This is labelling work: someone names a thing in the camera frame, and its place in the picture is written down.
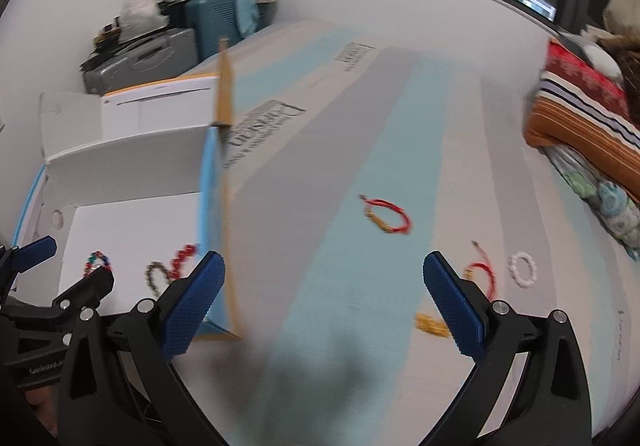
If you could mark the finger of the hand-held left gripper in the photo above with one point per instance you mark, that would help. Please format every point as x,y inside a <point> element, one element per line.
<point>92,288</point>
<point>32,253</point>

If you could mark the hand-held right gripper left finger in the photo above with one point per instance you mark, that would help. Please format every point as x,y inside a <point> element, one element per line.
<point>192,306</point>

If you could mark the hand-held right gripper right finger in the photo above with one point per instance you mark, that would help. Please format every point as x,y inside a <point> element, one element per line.
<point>455,306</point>

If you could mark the blue and yellow cardboard box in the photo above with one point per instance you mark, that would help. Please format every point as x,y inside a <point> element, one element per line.
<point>130,166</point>

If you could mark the person's left hand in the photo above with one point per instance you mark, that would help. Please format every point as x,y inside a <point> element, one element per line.
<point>45,406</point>

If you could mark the floral quilt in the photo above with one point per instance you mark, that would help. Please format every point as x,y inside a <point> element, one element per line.
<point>595,191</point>

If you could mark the striped bed sheet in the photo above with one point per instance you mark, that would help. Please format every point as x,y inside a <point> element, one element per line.
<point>350,126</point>

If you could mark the grey suitcase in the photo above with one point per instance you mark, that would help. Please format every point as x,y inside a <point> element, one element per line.
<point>145,56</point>

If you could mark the striped red orange pillow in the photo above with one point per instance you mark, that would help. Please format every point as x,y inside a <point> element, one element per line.
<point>585,116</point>

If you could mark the teal suitcase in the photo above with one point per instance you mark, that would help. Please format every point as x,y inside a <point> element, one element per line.
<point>215,26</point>

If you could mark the white pillow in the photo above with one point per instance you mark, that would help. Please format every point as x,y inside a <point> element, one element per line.
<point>602,58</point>

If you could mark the light blue cloth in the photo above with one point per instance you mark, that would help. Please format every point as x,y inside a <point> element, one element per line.
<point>247,11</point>

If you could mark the brown blanket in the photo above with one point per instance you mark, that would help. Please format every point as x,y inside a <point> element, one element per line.
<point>625,21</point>

